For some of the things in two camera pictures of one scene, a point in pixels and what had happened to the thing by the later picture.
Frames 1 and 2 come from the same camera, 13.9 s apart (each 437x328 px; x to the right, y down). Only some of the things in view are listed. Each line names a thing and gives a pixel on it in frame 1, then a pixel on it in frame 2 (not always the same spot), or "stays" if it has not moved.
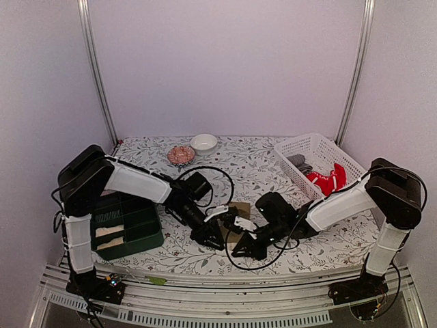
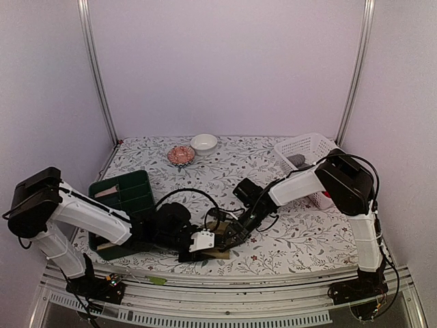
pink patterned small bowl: (181, 156) stays
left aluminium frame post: (83, 9) stays
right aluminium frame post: (356, 80) stays
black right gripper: (252, 249) -> (233, 229)
